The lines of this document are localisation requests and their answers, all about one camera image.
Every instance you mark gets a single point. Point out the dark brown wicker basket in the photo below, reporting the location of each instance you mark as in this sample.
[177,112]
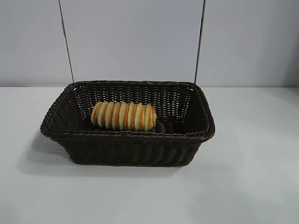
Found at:
[130,147]

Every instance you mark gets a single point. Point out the long striped bread loaf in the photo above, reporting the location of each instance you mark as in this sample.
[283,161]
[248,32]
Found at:
[123,116]

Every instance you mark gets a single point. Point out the thin dark backdrop rod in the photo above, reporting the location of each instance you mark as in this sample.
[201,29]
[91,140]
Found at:
[67,46]
[199,46]

